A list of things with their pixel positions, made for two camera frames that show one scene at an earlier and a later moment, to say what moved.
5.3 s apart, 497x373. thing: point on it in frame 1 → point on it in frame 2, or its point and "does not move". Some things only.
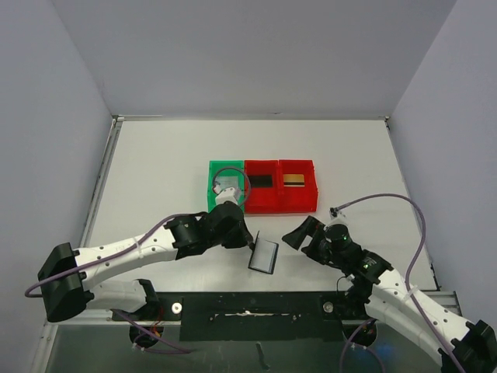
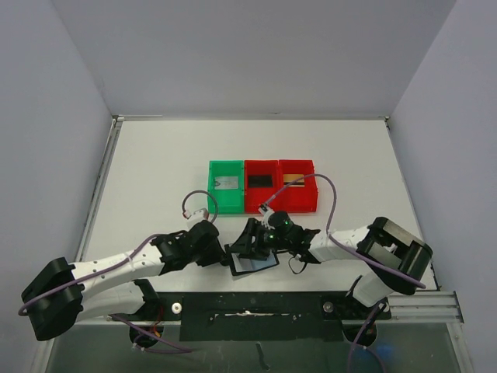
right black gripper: [311, 236] → [255, 238]
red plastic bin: [297, 199] does not move
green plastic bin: [226, 168] does not move
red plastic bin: [262, 200] does not move
